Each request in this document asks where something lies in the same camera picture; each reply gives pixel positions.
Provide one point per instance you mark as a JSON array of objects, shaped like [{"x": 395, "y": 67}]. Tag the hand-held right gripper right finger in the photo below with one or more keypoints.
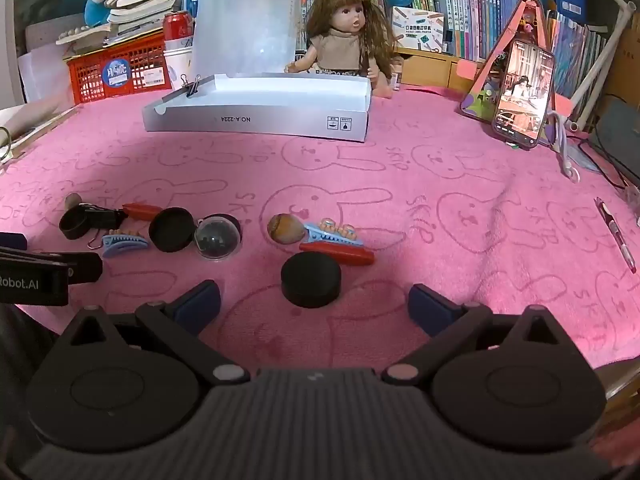
[{"x": 427, "y": 310}]

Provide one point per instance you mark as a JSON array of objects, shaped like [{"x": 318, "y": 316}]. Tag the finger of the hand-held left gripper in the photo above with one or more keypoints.
[
  {"x": 85, "y": 267},
  {"x": 12, "y": 241}
]

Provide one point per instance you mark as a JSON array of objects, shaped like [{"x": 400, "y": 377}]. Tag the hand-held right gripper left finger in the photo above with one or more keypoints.
[{"x": 200, "y": 306}]

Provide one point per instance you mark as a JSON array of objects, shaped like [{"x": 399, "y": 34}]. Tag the blue toothed hair clip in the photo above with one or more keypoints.
[
  {"x": 125, "y": 246},
  {"x": 325, "y": 235}
]

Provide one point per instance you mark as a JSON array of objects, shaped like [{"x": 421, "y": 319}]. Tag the black binder clip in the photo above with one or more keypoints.
[
  {"x": 105, "y": 217},
  {"x": 192, "y": 87}
]

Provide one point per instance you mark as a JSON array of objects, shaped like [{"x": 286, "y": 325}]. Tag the brown walnut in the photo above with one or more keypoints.
[
  {"x": 73, "y": 201},
  {"x": 285, "y": 229}
]

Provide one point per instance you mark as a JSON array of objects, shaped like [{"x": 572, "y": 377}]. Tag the clear dome capsule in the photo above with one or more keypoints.
[{"x": 217, "y": 240}]

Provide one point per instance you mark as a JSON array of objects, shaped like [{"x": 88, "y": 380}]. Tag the black round lid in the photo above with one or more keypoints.
[{"x": 170, "y": 232}]

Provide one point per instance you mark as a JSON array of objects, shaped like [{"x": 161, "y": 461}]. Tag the red plastic clip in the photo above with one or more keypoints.
[
  {"x": 345, "y": 255},
  {"x": 142, "y": 211}
]

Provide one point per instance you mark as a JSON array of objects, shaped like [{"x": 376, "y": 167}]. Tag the black round puck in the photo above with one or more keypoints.
[{"x": 310, "y": 280}]

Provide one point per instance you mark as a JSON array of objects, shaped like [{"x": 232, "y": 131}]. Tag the white cardboard box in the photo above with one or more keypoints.
[{"x": 260, "y": 120}]

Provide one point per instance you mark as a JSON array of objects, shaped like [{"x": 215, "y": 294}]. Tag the pink rabbit print towel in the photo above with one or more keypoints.
[{"x": 400, "y": 200}]

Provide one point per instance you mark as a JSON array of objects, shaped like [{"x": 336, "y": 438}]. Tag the open notebook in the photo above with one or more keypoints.
[{"x": 30, "y": 125}]

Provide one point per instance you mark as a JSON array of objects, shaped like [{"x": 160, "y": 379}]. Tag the white plastic sheet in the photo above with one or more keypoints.
[{"x": 40, "y": 60}]

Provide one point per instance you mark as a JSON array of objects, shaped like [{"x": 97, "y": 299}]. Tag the red plastic basket with label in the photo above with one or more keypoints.
[{"x": 100, "y": 72}]

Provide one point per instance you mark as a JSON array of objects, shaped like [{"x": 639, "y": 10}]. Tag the pink pen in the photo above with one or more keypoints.
[{"x": 615, "y": 232}]

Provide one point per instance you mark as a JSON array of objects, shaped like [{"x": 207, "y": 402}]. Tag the pink cardboard phone stand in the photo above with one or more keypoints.
[{"x": 480, "y": 95}]

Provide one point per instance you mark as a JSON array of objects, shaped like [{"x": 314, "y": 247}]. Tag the white paper cup stack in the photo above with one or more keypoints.
[{"x": 177, "y": 65}]

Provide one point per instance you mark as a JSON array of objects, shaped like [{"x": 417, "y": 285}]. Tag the small bottle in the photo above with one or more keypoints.
[{"x": 397, "y": 77}]

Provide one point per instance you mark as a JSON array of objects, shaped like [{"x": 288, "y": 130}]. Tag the smartphone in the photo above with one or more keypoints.
[{"x": 522, "y": 95}]

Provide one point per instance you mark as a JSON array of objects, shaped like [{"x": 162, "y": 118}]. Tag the wooden drawer unit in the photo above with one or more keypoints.
[{"x": 435, "y": 67}]

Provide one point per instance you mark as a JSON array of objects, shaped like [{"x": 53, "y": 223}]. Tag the red drink can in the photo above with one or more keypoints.
[{"x": 177, "y": 25}]

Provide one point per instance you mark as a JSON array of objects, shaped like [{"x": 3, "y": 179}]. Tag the messy stack of books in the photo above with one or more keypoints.
[{"x": 135, "y": 7}]

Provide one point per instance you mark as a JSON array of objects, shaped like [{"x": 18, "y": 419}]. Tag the brown haired doll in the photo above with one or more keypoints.
[{"x": 345, "y": 45}]

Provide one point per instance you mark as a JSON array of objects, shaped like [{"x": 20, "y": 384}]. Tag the white label printer box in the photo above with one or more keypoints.
[{"x": 417, "y": 27}]

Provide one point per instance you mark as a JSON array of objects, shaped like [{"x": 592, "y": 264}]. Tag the translucent clipboard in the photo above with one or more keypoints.
[{"x": 245, "y": 25}]

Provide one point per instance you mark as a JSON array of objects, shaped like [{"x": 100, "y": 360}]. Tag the row of blue spine books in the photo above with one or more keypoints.
[{"x": 480, "y": 20}]

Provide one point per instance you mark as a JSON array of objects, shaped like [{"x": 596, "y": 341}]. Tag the row of leaning books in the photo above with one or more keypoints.
[{"x": 575, "y": 45}]

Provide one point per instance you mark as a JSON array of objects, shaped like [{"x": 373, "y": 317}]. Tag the white plastic pipe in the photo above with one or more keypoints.
[{"x": 600, "y": 60}]

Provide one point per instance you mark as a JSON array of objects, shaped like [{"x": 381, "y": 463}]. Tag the row of thin comic books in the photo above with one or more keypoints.
[{"x": 312, "y": 10}]

